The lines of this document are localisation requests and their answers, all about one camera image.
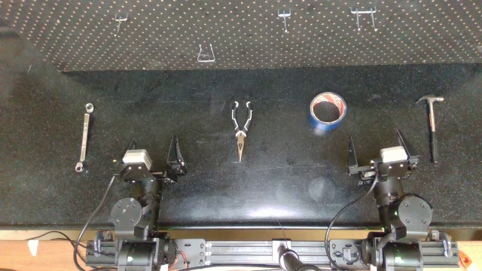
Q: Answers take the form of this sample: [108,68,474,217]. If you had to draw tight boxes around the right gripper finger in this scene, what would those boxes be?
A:
[346,135,358,169]
[395,128,416,159]

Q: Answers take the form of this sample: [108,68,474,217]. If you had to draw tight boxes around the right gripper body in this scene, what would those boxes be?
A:
[346,156,419,185]

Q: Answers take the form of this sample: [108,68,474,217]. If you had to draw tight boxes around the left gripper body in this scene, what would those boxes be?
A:
[114,160,188,184]

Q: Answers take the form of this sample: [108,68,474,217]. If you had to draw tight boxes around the hammer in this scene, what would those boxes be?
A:
[416,94,445,165]

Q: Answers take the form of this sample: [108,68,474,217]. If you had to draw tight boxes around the wrench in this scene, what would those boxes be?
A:
[74,102,95,173]

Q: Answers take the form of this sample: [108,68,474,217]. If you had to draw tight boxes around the roll of blue tape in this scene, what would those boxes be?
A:
[309,91,348,132]

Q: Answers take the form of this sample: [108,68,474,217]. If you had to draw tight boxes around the pliers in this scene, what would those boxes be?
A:
[230,100,254,163]

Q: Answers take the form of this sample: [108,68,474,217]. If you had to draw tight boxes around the black pegboard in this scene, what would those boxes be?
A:
[0,0,482,72]

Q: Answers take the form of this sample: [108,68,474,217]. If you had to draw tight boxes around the metal hook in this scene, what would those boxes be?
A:
[114,14,129,35]
[349,6,379,32]
[277,8,291,34]
[196,43,216,63]

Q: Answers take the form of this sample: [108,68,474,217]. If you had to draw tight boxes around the orange object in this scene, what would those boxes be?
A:
[458,251,474,270]

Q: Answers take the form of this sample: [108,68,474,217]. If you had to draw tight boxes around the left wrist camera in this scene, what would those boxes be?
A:
[122,148,153,170]

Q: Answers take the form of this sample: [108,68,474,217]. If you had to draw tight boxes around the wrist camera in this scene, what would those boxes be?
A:
[122,148,153,170]
[379,145,409,163]

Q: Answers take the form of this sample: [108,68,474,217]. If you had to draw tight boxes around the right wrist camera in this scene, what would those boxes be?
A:
[379,145,409,163]

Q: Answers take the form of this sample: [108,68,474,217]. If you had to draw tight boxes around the black cable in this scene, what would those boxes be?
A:
[73,175,117,271]
[324,171,380,271]

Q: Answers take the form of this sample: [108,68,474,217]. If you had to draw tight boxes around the mounting rail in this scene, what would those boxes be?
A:
[85,230,461,271]

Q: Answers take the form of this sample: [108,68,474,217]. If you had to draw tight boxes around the thin black wire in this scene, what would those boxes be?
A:
[24,230,88,264]

